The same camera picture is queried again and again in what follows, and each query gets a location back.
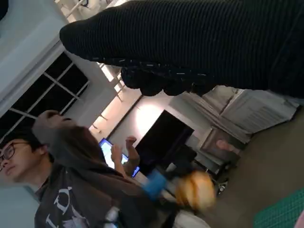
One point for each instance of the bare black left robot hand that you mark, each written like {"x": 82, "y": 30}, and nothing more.
{"x": 154, "y": 185}

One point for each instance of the braided rectangular toy bread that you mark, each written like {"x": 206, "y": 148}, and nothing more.
{"x": 197, "y": 190}

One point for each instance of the black monitor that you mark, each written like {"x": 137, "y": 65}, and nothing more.
{"x": 166, "y": 137}

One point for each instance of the pink bowl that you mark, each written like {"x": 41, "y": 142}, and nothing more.
{"x": 301, "y": 222}

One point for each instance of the blue lit screen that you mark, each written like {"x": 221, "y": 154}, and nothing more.
{"x": 105, "y": 149}

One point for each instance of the clear plastic bottle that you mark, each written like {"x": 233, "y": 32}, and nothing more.
{"x": 111, "y": 215}

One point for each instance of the green cutting mat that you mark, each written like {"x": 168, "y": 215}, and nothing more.
{"x": 280, "y": 211}

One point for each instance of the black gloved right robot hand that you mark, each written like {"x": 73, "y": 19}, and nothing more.
{"x": 190, "y": 42}

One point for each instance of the white mesh cabinet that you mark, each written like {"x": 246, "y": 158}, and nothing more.
{"x": 261, "y": 114}

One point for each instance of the dark window with white frame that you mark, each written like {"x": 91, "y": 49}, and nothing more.
{"x": 59, "y": 95}

